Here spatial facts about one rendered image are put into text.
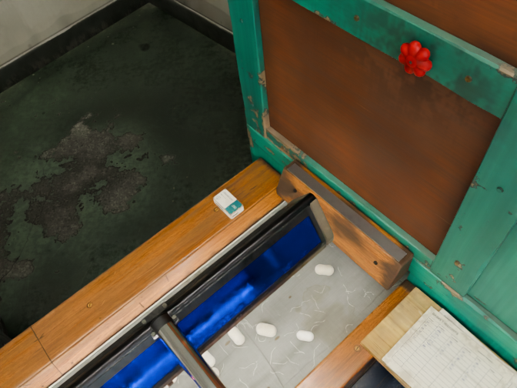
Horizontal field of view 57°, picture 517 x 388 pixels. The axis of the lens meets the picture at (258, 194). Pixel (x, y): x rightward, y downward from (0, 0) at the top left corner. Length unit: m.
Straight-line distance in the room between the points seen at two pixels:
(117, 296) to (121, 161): 1.30
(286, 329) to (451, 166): 0.43
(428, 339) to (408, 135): 0.37
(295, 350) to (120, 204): 1.33
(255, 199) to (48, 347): 0.49
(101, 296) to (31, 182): 1.39
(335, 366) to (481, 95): 0.51
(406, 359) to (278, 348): 0.22
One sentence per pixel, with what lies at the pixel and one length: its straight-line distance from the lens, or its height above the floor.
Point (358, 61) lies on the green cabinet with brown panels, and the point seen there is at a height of 1.16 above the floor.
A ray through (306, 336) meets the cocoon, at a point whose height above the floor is 0.76.
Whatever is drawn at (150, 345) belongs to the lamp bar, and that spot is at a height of 1.10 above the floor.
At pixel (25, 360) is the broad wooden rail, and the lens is 1.01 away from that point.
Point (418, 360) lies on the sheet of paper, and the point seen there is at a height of 0.78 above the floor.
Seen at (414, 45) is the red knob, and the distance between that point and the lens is 0.57.
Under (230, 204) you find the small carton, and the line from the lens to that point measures 1.00.
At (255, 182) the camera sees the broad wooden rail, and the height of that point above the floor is 0.76.
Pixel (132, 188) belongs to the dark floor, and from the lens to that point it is 2.11.
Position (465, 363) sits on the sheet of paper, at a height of 0.78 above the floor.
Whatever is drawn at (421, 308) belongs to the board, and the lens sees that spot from 0.91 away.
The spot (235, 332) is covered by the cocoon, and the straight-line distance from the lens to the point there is 0.90.
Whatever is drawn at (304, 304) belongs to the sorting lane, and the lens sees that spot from 0.93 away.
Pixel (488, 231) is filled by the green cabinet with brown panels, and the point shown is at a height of 1.03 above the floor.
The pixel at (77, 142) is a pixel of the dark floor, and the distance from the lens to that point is 2.39.
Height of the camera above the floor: 1.61
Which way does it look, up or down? 55 degrees down
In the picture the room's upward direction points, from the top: 8 degrees counter-clockwise
